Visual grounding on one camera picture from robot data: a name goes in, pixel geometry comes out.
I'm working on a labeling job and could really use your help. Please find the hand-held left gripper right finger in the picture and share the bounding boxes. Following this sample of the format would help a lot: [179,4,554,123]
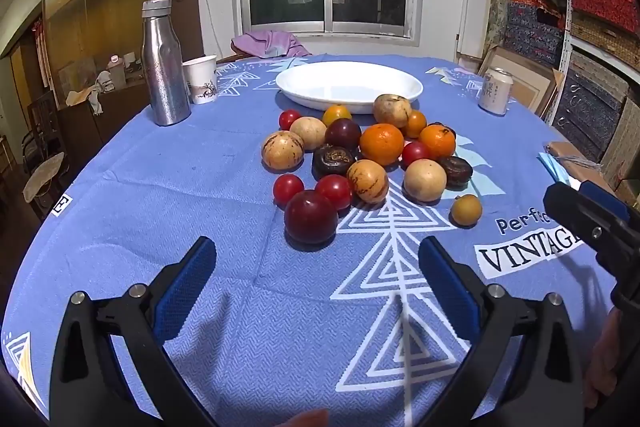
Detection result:
[417,236,586,427]

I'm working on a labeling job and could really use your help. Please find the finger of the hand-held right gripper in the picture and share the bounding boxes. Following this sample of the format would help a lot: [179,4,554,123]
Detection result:
[543,183,640,275]
[577,179,632,224]

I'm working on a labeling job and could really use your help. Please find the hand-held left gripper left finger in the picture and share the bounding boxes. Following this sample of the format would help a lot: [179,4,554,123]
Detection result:
[49,236,218,427]

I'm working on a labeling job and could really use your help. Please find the small tan longan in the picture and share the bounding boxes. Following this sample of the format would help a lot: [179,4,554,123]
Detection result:
[450,194,483,228]

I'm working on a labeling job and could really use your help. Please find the speckled tan passion fruit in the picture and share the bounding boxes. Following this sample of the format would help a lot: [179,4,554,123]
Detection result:
[261,130,305,170]
[346,159,390,204]

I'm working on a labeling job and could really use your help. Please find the large red plum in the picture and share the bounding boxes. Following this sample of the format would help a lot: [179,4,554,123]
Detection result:
[284,190,339,245]

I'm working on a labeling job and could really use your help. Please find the large orange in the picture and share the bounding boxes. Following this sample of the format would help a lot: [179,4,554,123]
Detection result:
[359,123,405,166]

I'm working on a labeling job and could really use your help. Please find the dark purple plum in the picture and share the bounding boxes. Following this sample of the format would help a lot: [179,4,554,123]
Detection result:
[325,118,362,152]

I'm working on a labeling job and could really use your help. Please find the russet tan pear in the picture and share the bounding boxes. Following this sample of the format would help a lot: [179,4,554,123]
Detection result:
[373,94,413,128]

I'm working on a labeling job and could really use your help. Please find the small yellow-orange mandarin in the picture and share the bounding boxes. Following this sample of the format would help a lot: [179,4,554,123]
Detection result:
[322,105,353,126]

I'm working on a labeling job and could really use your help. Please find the white oval plate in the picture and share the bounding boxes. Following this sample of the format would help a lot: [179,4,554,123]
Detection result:
[275,61,424,115]

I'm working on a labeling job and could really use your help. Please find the person's right hand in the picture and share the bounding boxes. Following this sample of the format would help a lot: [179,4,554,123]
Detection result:
[584,309,625,410]

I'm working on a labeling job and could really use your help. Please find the person's left hand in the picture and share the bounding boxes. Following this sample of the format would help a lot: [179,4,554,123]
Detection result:
[280,408,331,427]

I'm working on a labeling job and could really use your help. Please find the light blue packet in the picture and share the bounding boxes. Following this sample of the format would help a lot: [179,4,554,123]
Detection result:
[537,151,583,188]

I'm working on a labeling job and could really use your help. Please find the brown cardboard box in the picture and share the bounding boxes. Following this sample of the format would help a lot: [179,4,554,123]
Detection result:
[547,141,603,168]

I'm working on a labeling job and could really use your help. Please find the white beverage can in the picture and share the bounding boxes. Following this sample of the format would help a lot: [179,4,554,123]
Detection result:
[477,67,514,116]

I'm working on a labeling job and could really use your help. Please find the dark wooden sideboard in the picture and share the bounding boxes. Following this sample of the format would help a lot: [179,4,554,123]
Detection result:
[55,77,151,188]

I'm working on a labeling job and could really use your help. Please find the white metal shelf rack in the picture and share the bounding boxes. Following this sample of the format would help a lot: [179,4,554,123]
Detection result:
[554,0,578,128]

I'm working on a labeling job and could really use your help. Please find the white paper cup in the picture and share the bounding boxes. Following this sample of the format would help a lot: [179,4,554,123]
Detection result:
[182,55,219,105]

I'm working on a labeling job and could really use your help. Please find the dark wooden chair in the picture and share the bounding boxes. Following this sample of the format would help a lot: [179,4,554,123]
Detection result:
[22,92,71,220]

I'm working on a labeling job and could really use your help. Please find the mottled green panel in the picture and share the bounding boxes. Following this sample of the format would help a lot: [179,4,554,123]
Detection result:
[486,0,515,52]

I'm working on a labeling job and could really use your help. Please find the stainless steel bottle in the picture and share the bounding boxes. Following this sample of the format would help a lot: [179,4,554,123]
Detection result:
[141,0,192,126]

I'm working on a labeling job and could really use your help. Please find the pale crumpled cloth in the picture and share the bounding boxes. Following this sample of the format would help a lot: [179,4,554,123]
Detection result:
[65,72,118,115]

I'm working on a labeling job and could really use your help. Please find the pink-lid bottle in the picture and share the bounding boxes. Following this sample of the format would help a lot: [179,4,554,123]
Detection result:
[106,55,127,88]

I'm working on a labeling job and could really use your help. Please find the purple cloth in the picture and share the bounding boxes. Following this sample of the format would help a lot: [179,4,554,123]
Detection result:
[231,30,312,58]

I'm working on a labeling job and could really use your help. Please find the wooden picture frame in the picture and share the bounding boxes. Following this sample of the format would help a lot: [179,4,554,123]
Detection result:
[457,46,566,118]

